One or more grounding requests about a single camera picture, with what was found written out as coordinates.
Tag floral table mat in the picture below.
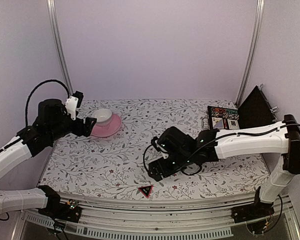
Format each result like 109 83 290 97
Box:
40 99 269 201

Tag black red triangle button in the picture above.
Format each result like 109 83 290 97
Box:
138 185 153 199

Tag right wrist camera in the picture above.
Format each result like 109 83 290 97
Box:
150 136 169 159

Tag metal front rail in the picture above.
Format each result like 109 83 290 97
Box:
11 193 300 240

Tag left aluminium frame post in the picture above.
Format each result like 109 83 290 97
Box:
46 0 74 94

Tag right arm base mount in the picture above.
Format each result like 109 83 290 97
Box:
231 186 275 223

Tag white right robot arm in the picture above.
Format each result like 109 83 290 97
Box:
143 114 300 218

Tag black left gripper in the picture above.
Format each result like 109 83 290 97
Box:
48 115 97 142

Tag pink saucer plate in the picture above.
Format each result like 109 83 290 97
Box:
91 114 122 138

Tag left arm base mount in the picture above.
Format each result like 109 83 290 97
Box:
38 185 82 223

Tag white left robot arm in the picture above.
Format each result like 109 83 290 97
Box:
0 96 97 217

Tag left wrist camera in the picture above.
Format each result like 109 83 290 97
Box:
64 91 84 121

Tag aluminium frame post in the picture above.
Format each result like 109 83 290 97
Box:
46 0 74 94
235 0 265 107

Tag blue beige card deck box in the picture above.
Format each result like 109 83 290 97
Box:
212 117 227 129

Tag right aluminium frame post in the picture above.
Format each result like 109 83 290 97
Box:
235 0 265 107

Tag white ceramic bowl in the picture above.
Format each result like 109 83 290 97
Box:
92 108 113 126

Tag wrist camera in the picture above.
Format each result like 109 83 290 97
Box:
64 91 84 121
150 136 169 159

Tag chip rows in case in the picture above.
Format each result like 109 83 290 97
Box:
207 106 239 120

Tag black poker set case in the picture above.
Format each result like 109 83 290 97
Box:
207 86 278 130

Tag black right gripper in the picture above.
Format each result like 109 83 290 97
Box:
148 151 193 181

